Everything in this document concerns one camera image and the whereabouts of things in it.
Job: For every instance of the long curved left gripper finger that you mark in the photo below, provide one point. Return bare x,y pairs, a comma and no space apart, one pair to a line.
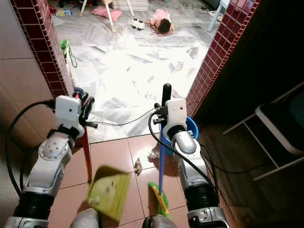
90,111

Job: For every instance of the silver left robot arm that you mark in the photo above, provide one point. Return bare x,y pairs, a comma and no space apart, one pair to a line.
47,166

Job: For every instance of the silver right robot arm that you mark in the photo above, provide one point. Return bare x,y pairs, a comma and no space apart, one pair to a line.
192,173

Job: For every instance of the blue plastic bucket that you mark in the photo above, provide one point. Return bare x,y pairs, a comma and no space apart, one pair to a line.
192,126

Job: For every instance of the white crumpled paper scrap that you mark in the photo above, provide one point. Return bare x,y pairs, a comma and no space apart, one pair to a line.
154,154

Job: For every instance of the brownish crumpled paper scrap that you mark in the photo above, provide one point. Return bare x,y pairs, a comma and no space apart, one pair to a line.
137,166

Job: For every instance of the child in pink clothes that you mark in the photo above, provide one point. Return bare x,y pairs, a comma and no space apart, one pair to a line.
161,20

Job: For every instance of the white toy car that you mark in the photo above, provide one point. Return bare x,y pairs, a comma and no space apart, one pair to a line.
138,23

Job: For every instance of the white-legged stool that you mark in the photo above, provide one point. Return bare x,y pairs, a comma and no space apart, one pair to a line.
110,16

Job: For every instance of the small colourful toy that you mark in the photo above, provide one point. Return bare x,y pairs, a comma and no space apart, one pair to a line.
63,13

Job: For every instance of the pink pillow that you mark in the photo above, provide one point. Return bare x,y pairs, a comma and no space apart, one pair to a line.
102,12

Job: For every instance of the grey left robot leg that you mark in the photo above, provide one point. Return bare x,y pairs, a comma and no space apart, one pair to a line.
85,219

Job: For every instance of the grey robot leg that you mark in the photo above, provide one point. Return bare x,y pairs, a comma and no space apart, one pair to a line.
85,219
159,222

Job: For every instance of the light blue plastic chair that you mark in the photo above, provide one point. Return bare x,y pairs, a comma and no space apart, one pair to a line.
218,12

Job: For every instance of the grey right robot leg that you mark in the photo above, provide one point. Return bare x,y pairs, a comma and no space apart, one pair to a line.
159,222

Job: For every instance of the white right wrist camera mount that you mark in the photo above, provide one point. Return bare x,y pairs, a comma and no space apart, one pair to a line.
176,114

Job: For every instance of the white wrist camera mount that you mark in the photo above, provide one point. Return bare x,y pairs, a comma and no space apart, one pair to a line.
67,111
176,114

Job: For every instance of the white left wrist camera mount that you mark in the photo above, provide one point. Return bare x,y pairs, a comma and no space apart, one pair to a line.
67,111

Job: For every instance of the white metal frame rack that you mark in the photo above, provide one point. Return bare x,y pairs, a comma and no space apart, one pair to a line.
275,126

